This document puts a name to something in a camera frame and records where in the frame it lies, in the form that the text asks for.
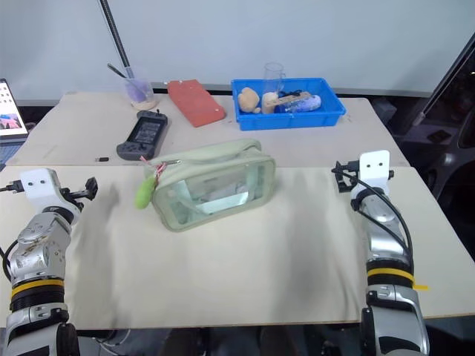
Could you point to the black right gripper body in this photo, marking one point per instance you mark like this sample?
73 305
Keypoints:
354 174

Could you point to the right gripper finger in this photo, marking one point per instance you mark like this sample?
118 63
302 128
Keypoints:
342 166
342 183

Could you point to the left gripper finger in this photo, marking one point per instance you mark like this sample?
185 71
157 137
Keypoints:
92 193
91 182

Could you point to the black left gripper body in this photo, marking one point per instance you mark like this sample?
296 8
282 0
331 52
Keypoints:
73 194

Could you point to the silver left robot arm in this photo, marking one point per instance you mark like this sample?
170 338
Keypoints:
41 248

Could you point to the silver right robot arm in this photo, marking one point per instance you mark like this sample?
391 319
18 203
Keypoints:
386 237

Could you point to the clear green toiletry pouch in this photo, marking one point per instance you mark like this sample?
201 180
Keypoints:
211 185

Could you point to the small black usb dongle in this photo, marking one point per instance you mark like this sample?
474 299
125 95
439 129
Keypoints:
102 159

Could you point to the green plush zipper charm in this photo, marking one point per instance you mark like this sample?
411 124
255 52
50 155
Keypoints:
144 194

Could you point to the grey handheld game controller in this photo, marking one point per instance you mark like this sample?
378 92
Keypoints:
144 135

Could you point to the blue plastic bin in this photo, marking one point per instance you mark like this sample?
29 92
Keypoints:
289 116

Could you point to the cream white plush toy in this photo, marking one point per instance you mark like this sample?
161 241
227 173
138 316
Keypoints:
269 102

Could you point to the dark chair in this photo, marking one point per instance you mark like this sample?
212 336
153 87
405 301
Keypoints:
452 159

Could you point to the clear plastic cup with brush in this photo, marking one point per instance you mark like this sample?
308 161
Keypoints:
138 91

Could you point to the laptop screen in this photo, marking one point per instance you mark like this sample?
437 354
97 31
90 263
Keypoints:
9 111

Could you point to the clear plastic measuring cup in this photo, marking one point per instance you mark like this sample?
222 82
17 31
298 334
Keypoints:
274 76

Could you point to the beige stone object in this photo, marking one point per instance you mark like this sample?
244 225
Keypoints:
248 99

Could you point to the black pen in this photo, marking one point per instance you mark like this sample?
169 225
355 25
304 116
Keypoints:
117 70

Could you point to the black ribbed pole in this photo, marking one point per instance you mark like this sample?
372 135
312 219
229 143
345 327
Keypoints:
116 35

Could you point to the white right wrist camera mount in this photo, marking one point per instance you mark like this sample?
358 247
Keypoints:
374 167

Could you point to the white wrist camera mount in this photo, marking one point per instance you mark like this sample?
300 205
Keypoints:
37 185
374 167

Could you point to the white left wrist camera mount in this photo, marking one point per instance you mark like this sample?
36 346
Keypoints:
37 185

